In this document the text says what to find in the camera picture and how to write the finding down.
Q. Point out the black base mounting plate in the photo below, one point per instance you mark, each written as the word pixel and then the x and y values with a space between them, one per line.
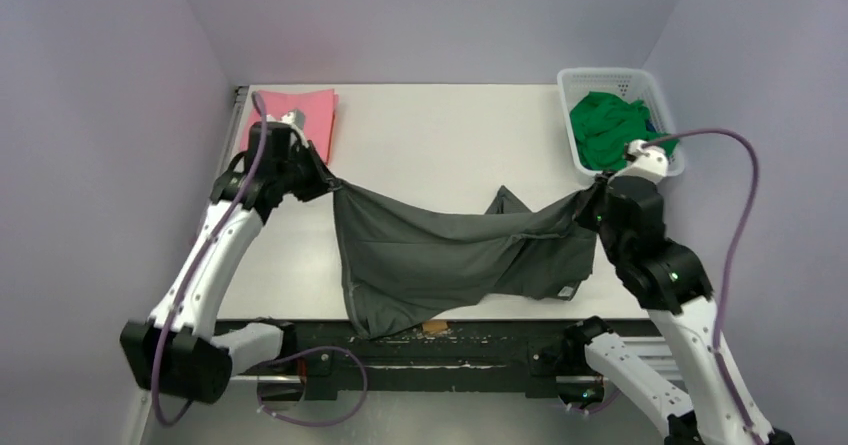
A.
pixel 525 357

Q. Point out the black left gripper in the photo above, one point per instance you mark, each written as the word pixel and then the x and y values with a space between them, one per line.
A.
pixel 323 180

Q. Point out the dark grey t shirt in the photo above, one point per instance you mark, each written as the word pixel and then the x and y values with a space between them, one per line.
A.
pixel 402 265

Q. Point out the folded pink t shirt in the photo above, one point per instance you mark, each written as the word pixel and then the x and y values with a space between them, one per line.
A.
pixel 318 109

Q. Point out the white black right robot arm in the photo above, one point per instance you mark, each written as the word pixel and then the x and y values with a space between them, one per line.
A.
pixel 668 280

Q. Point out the brown tape piece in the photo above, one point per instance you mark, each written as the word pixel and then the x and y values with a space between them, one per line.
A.
pixel 434 327

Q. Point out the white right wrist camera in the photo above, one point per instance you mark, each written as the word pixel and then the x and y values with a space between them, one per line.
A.
pixel 644 161

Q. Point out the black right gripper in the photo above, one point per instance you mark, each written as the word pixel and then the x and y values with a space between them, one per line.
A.
pixel 597 199

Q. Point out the white perforated laundry basket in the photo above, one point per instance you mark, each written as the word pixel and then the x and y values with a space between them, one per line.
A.
pixel 629 84

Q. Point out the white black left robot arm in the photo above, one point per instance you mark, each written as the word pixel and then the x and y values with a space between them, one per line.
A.
pixel 176 350

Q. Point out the aluminium frame rail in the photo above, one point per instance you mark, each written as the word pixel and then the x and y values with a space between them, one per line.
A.
pixel 656 356

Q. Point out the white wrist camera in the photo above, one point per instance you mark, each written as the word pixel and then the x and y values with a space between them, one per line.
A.
pixel 644 161
pixel 294 118

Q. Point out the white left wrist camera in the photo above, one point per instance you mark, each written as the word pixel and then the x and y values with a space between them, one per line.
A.
pixel 294 118

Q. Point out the green t shirt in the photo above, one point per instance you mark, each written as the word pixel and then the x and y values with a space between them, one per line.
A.
pixel 603 124

